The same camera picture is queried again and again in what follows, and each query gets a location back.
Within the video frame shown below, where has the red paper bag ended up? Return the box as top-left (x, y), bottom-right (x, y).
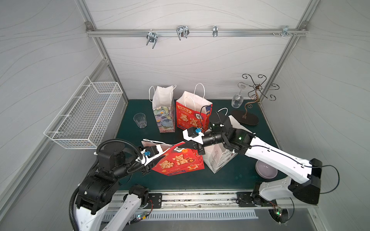
top-left (142, 139), bottom-right (205, 176)
top-left (175, 83), bottom-right (213, 131)

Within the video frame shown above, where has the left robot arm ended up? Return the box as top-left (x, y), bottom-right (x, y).
top-left (68, 139), bottom-right (165, 231)

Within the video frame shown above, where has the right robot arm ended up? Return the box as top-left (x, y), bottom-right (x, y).
top-left (181, 115), bottom-right (323, 207)

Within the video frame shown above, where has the white paper bag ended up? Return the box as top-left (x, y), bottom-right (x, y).
top-left (203, 109), bottom-right (253, 173)

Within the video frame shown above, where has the floral paper bag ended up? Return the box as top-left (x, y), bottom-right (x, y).
top-left (148, 85), bottom-right (177, 133)

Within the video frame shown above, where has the scrolled metal glass rack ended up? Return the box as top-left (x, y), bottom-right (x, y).
top-left (231, 73), bottom-right (280, 126)

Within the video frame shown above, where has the wine glass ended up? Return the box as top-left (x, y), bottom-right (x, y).
top-left (231, 90), bottom-right (244, 108)

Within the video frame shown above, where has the pink bowl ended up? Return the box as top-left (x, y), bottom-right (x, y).
top-left (255, 160), bottom-right (278, 180)

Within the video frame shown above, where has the white vent grille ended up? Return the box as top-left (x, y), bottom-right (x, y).
top-left (144, 209), bottom-right (258, 221)

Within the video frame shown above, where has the leftmost metal hook clamp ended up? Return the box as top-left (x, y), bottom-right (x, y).
top-left (146, 31), bottom-right (158, 49)

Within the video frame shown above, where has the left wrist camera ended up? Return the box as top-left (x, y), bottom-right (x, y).
top-left (140, 144), bottom-right (164, 166)

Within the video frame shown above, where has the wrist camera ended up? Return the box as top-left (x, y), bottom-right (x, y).
top-left (140, 144), bottom-right (164, 166)
top-left (183, 127), bottom-right (204, 144)

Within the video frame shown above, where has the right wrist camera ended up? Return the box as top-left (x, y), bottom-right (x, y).
top-left (183, 127), bottom-right (204, 144)

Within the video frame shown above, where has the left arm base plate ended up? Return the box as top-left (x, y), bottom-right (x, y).
top-left (144, 192), bottom-right (163, 209)

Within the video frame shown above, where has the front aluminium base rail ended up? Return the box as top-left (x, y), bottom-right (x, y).
top-left (106, 189), bottom-right (318, 213)

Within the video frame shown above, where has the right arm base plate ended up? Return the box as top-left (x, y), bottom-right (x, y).
top-left (236, 191), bottom-right (277, 208)

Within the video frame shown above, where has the white wire basket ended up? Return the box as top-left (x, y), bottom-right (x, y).
top-left (43, 77), bottom-right (123, 149)

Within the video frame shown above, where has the horizontal aluminium rail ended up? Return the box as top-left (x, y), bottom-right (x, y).
top-left (87, 28), bottom-right (309, 38)

